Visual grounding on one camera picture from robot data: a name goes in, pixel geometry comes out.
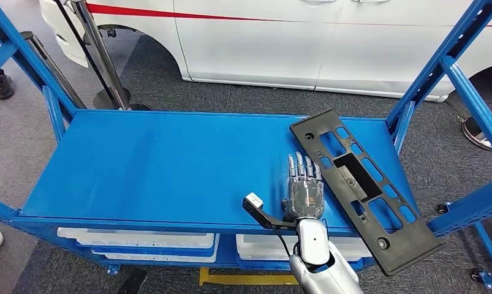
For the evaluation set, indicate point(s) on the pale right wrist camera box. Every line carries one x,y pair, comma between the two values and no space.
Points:
254,201

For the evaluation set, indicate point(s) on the white plastic tray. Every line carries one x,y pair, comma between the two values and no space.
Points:
136,238
160,257
262,247

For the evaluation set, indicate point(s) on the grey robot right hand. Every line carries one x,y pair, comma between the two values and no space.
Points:
306,199

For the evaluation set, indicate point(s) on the chrome round stanchion base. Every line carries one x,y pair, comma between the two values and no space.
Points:
479,134

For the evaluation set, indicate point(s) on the black camera bracket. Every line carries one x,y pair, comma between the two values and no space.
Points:
266,217

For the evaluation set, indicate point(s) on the black flat plate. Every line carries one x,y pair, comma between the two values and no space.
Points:
133,281

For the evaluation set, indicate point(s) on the black plastic slotted panel part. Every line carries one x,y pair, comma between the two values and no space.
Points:
396,247

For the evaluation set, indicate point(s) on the chrome stanchion post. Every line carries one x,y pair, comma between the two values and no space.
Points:
51,65
99,52

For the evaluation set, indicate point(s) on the blue metal shelf rack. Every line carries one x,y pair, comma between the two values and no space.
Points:
168,170

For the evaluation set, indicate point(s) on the white car with red stripe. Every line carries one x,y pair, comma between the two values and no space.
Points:
249,48

